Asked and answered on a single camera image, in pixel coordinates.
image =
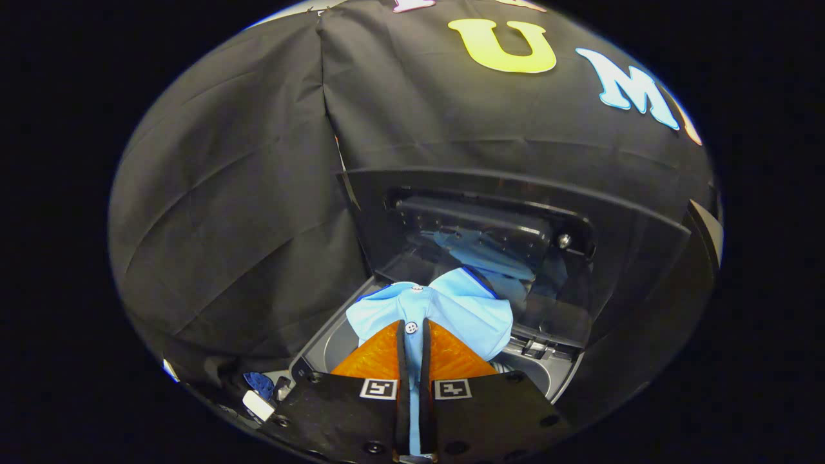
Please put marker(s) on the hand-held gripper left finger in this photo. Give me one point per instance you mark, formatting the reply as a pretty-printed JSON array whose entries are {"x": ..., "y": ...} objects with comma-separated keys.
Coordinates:
[{"x": 335, "y": 419}]

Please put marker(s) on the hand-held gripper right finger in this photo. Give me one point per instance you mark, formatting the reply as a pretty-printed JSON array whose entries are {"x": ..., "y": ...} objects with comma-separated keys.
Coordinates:
[{"x": 490, "y": 419}]

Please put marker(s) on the light blue polo shirt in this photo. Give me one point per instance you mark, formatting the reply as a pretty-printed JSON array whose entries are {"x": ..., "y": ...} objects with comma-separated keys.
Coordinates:
[{"x": 464, "y": 309}]

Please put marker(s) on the small white block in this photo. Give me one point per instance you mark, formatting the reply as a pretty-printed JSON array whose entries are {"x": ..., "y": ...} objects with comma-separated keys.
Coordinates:
[{"x": 258, "y": 406}]

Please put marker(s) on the small blue object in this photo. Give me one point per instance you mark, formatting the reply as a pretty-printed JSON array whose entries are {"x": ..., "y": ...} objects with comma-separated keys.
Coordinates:
[{"x": 260, "y": 383}]

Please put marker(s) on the black backdrop cloth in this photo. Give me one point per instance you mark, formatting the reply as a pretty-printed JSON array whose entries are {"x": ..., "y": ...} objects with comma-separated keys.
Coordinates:
[{"x": 245, "y": 193}]

